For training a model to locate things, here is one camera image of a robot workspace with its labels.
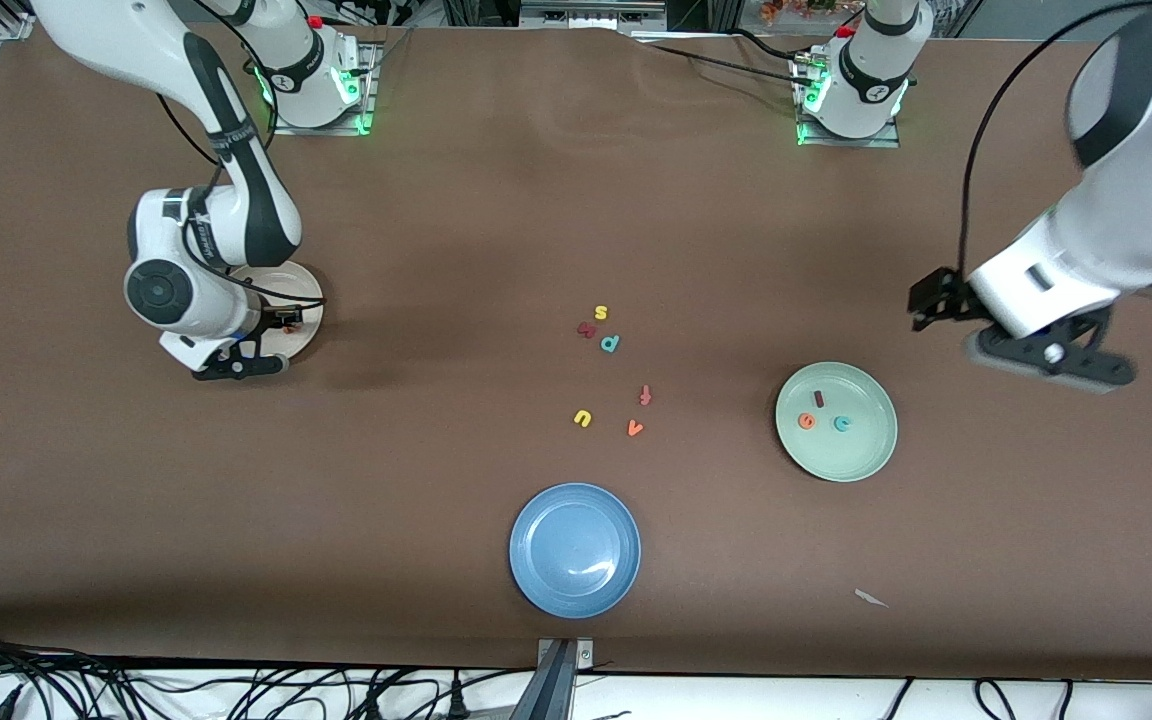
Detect light green plate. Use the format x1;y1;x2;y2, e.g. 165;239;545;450
774;361;899;484

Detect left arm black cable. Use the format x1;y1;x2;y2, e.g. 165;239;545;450
956;0;1152;279

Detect thin black table cable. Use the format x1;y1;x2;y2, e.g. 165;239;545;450
731;28;819;61
636;38;817;91

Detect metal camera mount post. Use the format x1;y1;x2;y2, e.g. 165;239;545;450
508;637;597;720

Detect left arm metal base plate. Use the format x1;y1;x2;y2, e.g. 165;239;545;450
793;50;903;150

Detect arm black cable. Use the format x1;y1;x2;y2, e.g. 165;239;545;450
956;0;1152;279
156;0;327;346

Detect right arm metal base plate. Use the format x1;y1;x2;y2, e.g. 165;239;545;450
268;40;378;137

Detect beige brown plate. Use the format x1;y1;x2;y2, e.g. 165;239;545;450
236;262;325;361

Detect grey power strip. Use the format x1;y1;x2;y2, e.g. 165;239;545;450
519;0;667;31

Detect blue plate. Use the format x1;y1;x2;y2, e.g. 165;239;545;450
509;483;642;620

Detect orange artificial leaves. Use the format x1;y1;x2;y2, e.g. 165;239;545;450
761;0;837;26

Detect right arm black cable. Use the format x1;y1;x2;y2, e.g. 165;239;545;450
156;0;327;346

